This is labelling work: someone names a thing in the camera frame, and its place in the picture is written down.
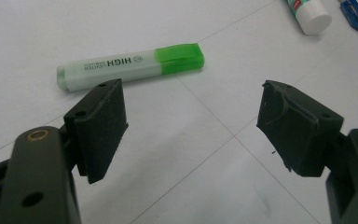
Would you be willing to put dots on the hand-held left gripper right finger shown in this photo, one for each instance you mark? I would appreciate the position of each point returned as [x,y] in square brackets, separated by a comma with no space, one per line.
[295,133]

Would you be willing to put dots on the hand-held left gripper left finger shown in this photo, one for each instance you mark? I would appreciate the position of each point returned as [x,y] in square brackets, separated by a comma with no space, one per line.
[101,130]

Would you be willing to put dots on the green highlighter pen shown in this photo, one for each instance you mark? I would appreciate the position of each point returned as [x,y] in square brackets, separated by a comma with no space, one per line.
[127,67]

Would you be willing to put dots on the blue pen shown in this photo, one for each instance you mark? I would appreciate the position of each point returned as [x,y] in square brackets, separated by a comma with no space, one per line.
[355,15]

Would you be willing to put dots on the white table cover board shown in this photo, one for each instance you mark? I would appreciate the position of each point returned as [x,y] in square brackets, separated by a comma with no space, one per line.
[180,161]

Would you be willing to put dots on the white glue stick green label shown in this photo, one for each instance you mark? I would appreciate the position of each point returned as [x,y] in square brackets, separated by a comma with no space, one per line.
[312,15]

